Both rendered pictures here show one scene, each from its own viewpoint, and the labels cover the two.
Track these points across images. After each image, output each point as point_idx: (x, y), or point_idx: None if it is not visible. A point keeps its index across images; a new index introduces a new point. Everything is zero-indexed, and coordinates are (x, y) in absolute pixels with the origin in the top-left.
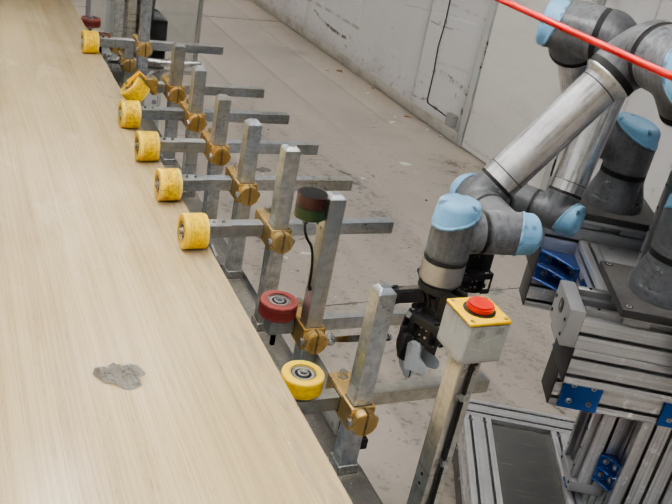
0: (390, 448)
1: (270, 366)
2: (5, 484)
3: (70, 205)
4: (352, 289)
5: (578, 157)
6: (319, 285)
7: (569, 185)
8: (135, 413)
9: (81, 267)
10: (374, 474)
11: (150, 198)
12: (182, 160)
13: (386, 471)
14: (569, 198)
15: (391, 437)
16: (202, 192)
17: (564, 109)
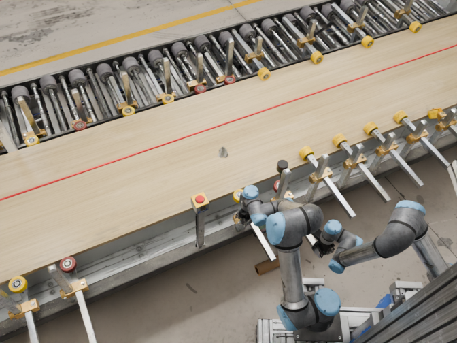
0: (365, 304)
1: (241, 186)
2: (177, 141)
3: (313, 120)
4: None
5: (349, 251)
6: (278, 190)
7: (341, 255)
8: (209, 158)
9: (275, 132)
10: (345, 297)
11: None
12: None
13: (349, 302)
14: (337, 258)
15: (373, 305)
16: None
17: (293, 206)
